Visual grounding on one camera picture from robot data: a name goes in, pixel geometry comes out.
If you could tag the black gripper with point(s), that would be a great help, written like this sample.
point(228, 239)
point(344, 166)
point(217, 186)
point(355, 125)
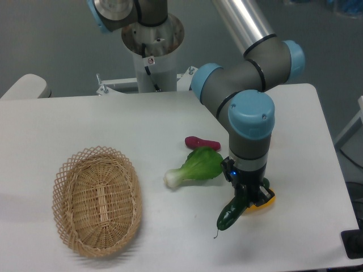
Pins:
point(249, 173)

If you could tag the dark green cucumber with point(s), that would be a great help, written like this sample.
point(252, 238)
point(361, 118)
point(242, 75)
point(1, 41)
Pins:
point(232, 211)

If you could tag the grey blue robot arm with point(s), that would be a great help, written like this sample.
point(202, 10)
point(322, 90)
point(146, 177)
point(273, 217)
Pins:
point(235, 97)

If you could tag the yellow mango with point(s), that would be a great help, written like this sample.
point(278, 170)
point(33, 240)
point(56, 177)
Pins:
point(260, 199)

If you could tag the green bok choy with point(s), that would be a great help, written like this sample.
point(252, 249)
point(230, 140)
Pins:
point(203, 163)

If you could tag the purple sweet potato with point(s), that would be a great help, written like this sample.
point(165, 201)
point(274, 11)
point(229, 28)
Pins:
point(193, 142)

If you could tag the black device at edge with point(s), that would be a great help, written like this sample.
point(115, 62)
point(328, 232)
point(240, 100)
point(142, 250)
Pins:
point(352, 240)

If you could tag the white furniture at right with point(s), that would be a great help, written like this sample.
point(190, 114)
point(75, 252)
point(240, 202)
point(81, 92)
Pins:
point(350, 129)

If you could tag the woven wicker basket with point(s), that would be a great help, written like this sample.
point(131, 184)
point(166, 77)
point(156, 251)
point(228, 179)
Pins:
point(97, 203)

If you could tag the white chair armrest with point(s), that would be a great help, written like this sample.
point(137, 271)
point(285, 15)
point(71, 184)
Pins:
point(29, 86)

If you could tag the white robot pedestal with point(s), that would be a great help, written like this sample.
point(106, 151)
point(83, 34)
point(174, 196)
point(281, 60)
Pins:
point(154, 51)

